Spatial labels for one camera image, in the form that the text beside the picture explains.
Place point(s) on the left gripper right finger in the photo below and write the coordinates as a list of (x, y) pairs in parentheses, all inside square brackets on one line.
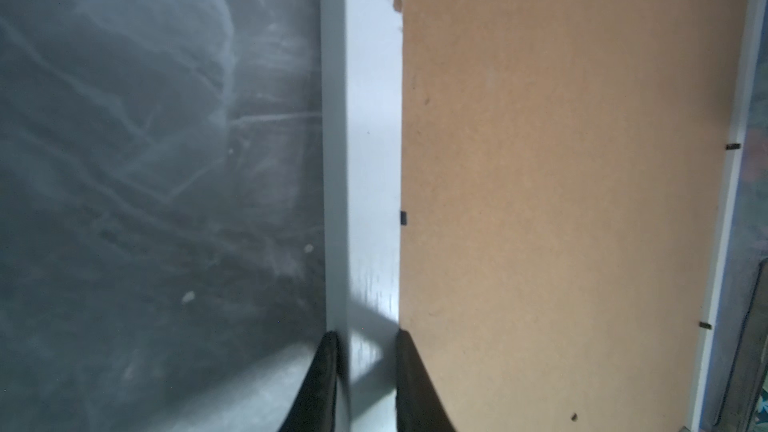
[(418, 406)]

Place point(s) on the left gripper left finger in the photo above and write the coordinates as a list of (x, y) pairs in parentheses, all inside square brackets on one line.
[(314, 407)]

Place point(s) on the white picture frame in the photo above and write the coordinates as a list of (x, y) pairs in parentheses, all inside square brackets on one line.
[(363, 108)]

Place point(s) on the brown cardboard backing board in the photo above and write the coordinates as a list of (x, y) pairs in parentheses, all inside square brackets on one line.
[(562, 161)]

